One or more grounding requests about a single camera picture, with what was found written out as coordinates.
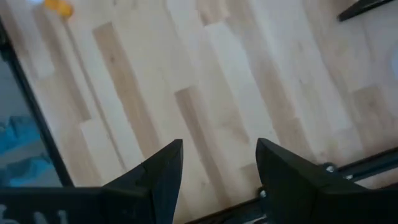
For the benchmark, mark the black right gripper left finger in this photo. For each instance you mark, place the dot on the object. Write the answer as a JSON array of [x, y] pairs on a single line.
[[140, 202]]

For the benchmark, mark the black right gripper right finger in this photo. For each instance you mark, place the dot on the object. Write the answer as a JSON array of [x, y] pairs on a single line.
[[311, 205]]

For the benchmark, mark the wooden shelf black metal frame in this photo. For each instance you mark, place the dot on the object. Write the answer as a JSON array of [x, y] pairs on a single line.
[[357, 9]]

